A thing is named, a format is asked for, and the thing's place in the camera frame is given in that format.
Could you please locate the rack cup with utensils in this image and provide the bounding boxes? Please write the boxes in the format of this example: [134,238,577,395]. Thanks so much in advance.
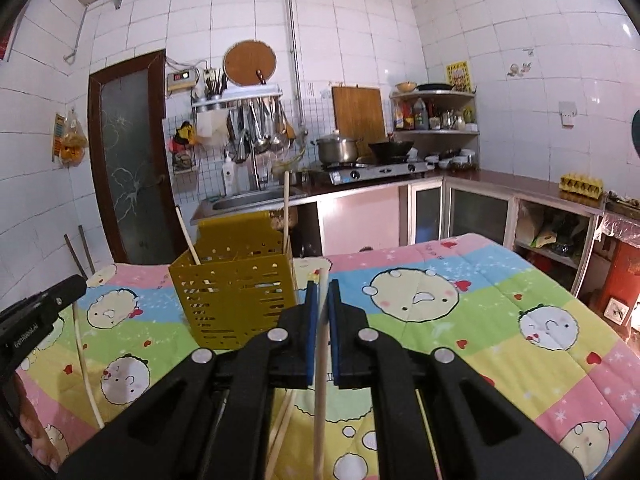
[203,67,229,99]

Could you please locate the wooden door with frosted glass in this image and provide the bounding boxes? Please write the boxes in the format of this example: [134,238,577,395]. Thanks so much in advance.
[88,49,189,267]

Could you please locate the steel gas stove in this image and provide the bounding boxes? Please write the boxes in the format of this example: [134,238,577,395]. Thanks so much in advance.
[312,159,435,186]

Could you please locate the yellow egg carton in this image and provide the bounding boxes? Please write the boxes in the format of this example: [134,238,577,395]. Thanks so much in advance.
[558,172,606,199]

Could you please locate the metal corner shelf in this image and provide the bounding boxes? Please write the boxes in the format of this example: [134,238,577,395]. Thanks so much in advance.
[389,89,481,137]

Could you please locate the group of bowls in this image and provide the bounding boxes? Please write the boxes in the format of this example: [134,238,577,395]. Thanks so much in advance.
[425,148,479,171]

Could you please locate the rectangular wooden cutting board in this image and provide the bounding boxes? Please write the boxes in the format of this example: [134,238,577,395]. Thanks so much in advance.
[331,85,387,144]

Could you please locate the round wooden cutting board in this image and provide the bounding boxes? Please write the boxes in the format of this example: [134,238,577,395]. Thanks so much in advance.
[223,39,277,87]

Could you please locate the row of condiment bottles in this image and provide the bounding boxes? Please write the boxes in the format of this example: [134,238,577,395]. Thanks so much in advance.
[392,97,476,131]

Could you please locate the red wall hanging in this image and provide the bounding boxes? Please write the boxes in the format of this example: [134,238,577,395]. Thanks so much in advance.
[0,12,24,62]

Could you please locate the kitchen counter cabinet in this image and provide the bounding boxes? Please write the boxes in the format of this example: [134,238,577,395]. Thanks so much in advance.
[299,169,609,297]

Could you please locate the black wok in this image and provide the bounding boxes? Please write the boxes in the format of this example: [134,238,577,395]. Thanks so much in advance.
[368,140,416,161]

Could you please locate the wall controller box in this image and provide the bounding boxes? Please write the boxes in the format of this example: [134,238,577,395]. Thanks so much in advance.
[166,69,199,94]

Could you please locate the hanging bag of oranges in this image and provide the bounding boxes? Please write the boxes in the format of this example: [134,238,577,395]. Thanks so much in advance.
[59,109,90,169]

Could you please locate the wooden chopstick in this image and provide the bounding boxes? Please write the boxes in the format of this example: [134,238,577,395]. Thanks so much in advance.
[282,170,291,256]
[176,204,202,266]
[264,390,297,480]
[72,301,105,430]
[312,268,331,480]

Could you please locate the yellow wall picture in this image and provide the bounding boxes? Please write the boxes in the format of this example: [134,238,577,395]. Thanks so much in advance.
[445,60,473,94]

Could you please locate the metal wall pipe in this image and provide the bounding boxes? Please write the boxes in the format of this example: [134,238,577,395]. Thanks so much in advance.
[284,0,304,129]

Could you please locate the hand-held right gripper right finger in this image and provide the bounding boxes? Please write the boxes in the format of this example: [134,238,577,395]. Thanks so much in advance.
[327,279,586,480]

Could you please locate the metal wall rack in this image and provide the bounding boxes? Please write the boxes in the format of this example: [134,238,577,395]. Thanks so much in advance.
[191,87,284,114]

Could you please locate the steel pot with lid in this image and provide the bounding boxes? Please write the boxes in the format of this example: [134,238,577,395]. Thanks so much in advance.
[310,130,362,165]

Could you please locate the white soap bottle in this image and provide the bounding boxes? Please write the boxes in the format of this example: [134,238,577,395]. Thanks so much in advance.
[221,151,238,197]

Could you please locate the yellow perforated utensil holder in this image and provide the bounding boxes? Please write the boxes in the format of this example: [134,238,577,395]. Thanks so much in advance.
[168,211,300,350]

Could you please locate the row of hanging metal ladles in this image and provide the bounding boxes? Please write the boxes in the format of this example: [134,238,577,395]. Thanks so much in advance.
[227,100,299,164]

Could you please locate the hanging wall card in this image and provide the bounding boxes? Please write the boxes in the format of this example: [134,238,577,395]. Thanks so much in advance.
[52,112,68,164]

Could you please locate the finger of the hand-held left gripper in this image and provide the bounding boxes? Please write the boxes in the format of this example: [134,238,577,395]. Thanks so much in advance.
[0,274,89,333]

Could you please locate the steel sink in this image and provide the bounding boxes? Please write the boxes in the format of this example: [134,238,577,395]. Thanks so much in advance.
[192,185,309,222]

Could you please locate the white hanging plastic bag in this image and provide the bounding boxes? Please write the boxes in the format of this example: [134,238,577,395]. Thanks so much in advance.
[195,110,229,147]

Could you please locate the printed cartoon blanket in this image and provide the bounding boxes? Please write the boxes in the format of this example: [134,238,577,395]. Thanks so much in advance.
[15,232,640,480]

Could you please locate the wooden sticks leaning on wall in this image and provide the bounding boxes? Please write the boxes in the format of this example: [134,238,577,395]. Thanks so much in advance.
[63,226,96,279]

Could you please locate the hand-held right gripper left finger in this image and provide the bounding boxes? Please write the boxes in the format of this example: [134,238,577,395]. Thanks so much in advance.
[57,281,321,480]

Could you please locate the yellow red hanging toy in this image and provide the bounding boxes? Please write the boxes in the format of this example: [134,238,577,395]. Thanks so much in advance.
[170,120,197,154]

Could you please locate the metal faucet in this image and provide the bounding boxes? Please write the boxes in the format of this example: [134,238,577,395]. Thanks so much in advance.
[249,150,269,192]

